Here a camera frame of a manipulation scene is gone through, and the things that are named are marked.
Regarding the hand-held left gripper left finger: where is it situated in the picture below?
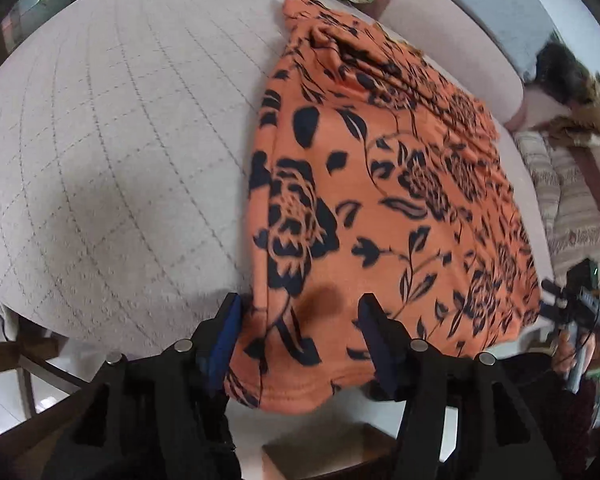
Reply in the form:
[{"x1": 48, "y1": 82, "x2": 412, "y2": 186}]
[{"x1": 42, "y1": 292, "x2": 244, "y2": 480}]

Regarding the grey cushion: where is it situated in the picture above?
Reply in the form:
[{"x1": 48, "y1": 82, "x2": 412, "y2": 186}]
[{"x1": 405, "y1": 0, "x2": 561, "y2": 81}]

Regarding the dark furry cloth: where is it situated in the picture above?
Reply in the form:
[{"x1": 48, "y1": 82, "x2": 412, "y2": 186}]
[{"x1": 532, "y1": 42, "x2": 600, "y2": 116}]

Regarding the beige striped cushion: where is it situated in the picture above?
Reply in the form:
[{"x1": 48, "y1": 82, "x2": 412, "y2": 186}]
[{"x1": 512, "y1": 130, "x2": 600, "y2": 306}]

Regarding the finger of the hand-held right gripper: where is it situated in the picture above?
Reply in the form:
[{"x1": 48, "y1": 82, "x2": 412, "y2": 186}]
[
  {"x1": 540, "y1": 279, "x2": 569, "y2": 303},
  {"x1": 537, "y1": 304, "x2": 567, "y2": 328}
]

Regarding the orange black floral garment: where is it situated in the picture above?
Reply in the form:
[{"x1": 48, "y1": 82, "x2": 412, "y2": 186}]
[{"x1": 223, "y1": 0, "x2": 542, "y2": 413}]

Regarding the brown leafy patterned cloth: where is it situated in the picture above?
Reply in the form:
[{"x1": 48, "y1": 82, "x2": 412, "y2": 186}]
[{"x1": 545, "y1": 75, "x2": 600, "y2": 148}]

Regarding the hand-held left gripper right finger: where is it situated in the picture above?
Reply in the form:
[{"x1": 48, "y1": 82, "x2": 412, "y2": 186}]
[{"x1": 356, "y1": 292, "x2": 561, "y2": 480}]

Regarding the pink quilted sofa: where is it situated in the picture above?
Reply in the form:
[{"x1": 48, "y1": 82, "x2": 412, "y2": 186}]
[{"x1": 0, "y1": 0, "x2": 600, "y2": 358}]

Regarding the brown cardboard box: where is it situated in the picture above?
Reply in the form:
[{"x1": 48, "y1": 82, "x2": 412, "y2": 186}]
[{"x1": 260, "y1": 422, "x2": 402, "y2": 480}]

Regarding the dark wooden table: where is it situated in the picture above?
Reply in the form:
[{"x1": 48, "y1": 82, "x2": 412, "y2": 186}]
[{"x1": 0, "y1": 327, "x2": 126, "y2": 461}]

